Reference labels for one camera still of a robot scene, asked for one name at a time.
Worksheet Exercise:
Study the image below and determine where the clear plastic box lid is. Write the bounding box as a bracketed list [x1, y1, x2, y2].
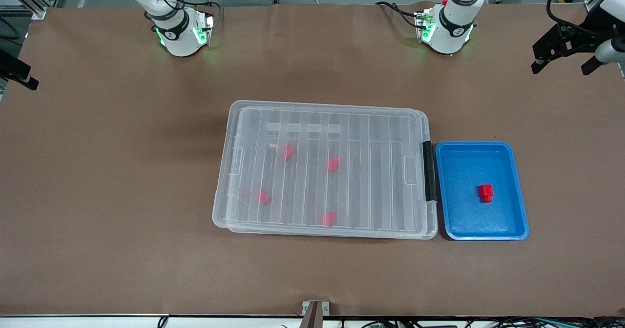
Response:
[212, 100, 430, 233]

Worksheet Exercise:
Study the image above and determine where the clear plastic storage box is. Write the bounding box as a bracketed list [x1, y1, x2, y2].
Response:
[227, 106, 438, 241]

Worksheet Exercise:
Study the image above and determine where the blue plastic tray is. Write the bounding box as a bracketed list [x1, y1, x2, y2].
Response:
[435, 141, 530, 242]

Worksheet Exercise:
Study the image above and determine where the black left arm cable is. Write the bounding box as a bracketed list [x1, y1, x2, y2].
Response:
[546, 0, 589, 32]

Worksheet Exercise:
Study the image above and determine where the black base cable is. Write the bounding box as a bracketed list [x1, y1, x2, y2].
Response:
[375, 1, 420, 28]
[183, 0, 224, 12]

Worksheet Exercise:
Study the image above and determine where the black box handle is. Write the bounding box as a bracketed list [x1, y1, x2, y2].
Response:
[422, 141, 437, 202]

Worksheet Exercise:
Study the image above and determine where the silver metal bracket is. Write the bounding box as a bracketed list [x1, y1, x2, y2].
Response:
[302, 301, 331, 316]

